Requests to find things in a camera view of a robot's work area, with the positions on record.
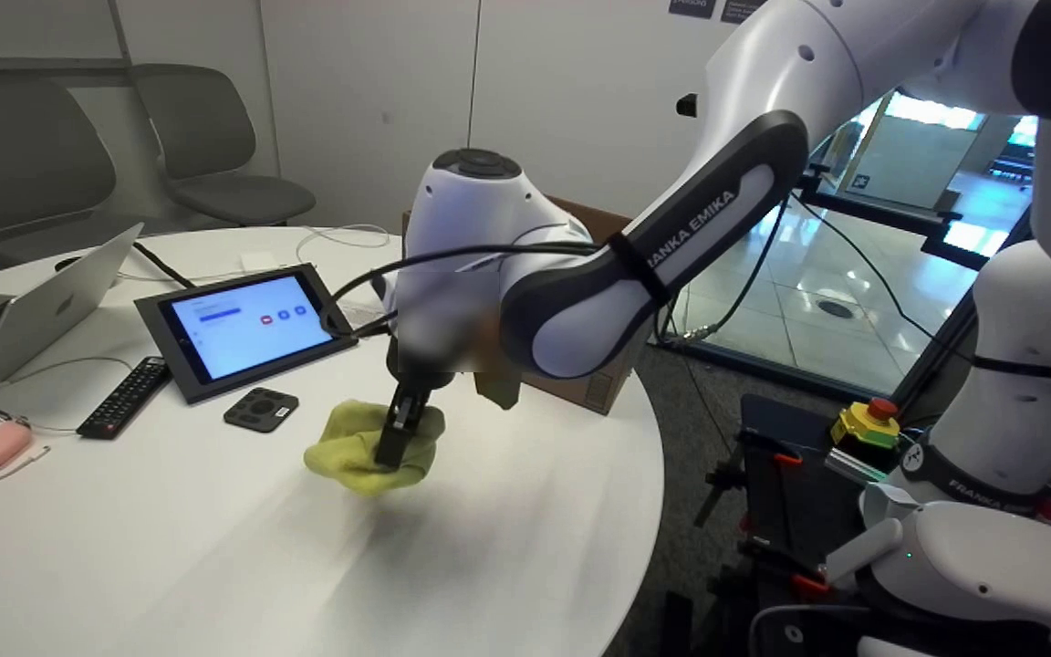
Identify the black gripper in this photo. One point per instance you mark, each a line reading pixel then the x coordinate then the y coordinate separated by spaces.
pixel 422 370

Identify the yellow towel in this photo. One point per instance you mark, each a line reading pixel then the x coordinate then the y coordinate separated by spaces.
pixel 347 458

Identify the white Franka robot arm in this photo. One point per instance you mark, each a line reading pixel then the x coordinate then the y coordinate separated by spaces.
pixel 696 230

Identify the brown cardboard box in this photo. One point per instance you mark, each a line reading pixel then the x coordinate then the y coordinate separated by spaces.
pixel 600 390

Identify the small black button pad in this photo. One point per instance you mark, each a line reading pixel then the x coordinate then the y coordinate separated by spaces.
pixel 259 409

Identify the black tablet with blue screen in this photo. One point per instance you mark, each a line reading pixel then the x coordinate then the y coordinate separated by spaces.
pixel 247 321

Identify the black remote control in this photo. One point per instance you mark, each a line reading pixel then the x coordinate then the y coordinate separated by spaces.
pixel 122 398

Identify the grey shell chair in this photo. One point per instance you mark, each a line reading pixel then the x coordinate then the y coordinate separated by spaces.
pixel 218 158
pixel 17 158

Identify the silver laptop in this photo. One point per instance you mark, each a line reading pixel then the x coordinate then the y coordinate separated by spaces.
pixel 37 314

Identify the black equipment cart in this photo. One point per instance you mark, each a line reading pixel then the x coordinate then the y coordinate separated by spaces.
pixel 782 486

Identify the yellow red emergency stop button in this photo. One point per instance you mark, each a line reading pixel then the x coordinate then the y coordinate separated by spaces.
pixel 866 426

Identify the white curved base cover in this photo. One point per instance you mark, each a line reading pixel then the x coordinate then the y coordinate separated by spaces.
pixel 1003 566

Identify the black camera on stand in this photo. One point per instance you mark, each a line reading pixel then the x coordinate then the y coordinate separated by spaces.
pixel 689 108

